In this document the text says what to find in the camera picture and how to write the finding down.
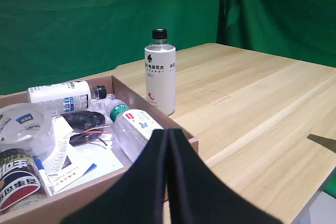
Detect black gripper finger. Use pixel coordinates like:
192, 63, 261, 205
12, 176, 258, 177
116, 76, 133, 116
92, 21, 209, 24
60, 129, 170, 224
167, 128, 285, 224

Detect clear bottle green label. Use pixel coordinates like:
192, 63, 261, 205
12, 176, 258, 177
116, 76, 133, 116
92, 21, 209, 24
103, 99, 164, 163

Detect brown cardboard box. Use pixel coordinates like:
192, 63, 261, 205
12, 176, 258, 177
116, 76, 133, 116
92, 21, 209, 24
0, 74, 200, 224

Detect white bottle plain black cap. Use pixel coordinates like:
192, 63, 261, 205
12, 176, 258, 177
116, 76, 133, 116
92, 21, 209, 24
144, 28, 177, 116

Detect white bottle blue printed label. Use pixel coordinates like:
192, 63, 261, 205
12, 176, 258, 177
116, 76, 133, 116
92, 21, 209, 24
27, 80, 108, 112

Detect white paper leaflets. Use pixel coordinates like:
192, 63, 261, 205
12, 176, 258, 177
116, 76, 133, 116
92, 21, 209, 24
39, 115, 125, 196

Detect white marker blue cap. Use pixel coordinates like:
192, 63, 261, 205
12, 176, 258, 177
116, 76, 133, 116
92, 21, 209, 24
33, 158, 55, 197

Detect clear tape roll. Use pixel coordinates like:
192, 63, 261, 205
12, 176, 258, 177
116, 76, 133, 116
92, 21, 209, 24
0, 103, 56, 162

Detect Pepsi drink can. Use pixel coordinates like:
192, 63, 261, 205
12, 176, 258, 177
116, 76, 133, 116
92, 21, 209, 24
0, 148, 43, 212

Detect green backdrop cloth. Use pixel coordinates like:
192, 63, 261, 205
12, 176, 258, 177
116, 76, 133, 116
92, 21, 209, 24
0, 0, 336, 97

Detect black part with coloured wires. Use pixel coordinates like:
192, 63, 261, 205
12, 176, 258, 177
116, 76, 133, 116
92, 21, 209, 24
69, 126, 114, 148

